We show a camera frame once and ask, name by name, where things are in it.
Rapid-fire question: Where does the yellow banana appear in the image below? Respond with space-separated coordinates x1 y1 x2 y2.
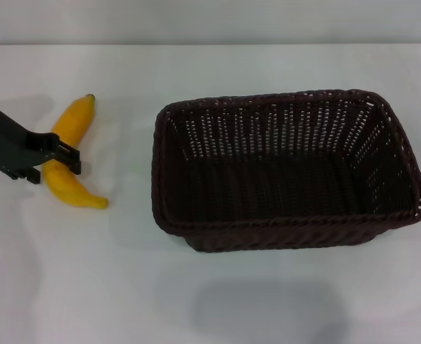
42 93 110 210

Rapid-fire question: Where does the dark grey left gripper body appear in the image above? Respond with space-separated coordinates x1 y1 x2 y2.
0 109 60 182

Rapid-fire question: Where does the dark brown woven basket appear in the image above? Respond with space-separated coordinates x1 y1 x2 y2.
150 87 421 254

